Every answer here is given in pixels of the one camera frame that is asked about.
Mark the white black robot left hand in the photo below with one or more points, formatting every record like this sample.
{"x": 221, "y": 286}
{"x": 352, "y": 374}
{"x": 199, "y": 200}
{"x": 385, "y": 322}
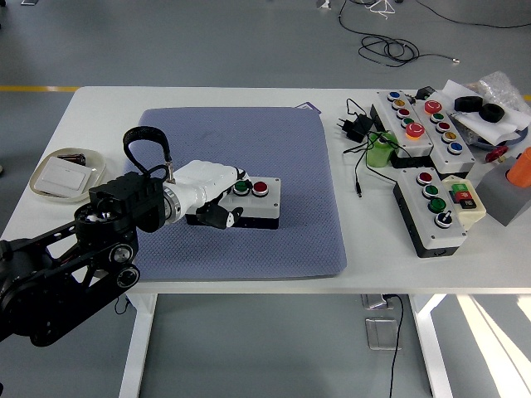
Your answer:
{"x": 203, "y": 176}

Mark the grey four-button control box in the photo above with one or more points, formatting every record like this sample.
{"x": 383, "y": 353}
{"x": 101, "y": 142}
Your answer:
{"x": 444, "y": 236}
{"x": 269, "y": 207}

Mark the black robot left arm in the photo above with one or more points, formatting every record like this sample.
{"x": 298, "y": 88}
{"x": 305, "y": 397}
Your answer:
{"x": 116, "y": 199}

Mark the five-button box with emergency stop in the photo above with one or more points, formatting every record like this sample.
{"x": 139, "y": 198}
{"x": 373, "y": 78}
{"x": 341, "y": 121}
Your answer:
{"x": 419, "y": 147}
{"x": 456, "y": 159}

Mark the grey-blue textured mat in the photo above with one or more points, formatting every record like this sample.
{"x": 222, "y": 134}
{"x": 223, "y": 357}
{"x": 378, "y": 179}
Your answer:
{"x": 269, "y": 137}

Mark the cream oval dish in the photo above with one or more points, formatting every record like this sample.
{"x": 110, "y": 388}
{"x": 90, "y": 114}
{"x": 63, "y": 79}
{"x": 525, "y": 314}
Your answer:
{"x": 97, "y": 168}

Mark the purple card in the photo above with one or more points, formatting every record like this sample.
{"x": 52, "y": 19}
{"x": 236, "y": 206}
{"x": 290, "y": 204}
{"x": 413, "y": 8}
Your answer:
{"x": 309, "y": 106}

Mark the small dark brown object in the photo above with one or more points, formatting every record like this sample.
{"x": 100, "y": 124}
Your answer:
{"x": 72, "y": 158}

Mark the black power adapter plug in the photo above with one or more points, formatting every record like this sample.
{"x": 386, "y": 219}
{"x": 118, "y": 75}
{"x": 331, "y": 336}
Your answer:
{"x": 357, "y": 126}

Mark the white table leg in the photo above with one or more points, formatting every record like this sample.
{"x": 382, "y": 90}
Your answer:
{"x": 139, "y": 352}
{"x": 431, "y": 352}

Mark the metal stand foot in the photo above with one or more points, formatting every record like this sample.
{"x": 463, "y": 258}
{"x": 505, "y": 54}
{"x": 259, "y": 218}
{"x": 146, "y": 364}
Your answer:
{"x": 323, "y": 4}

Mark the metal floor socket plate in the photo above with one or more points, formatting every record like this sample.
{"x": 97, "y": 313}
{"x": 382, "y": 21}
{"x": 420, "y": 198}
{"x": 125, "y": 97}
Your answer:
{"x": 373, "y": 302}
{"x": 379, "y": 333}

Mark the small black box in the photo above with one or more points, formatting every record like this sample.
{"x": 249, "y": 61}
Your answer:
{"x": 425, "y": 92}

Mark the small red knob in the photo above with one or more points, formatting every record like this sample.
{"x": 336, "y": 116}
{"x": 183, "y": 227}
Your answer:
{"x": 495, "y": 154}

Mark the grey block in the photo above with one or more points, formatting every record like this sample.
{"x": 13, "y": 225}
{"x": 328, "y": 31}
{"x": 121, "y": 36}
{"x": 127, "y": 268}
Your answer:
{"x": 498, "y": 199}

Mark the clear bubble wrap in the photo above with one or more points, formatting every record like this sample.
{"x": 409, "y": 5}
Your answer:
{"x": 502, "y": 89}

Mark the orange cylinder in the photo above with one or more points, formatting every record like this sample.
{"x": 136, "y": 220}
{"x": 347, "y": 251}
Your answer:
{"x": 520, "y": 170}

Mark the blue round plate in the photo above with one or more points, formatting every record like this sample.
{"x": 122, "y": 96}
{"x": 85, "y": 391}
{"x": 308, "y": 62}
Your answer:
{"x": 522, "y": 137}

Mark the white wall switch plate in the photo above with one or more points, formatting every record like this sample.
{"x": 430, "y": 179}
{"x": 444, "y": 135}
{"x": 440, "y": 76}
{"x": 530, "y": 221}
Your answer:
{"x": 66, "y": 176}

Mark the cream switch box green red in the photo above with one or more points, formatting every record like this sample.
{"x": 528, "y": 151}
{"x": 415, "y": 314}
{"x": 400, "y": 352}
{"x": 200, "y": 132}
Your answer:
{"x": 475, "y": 213}

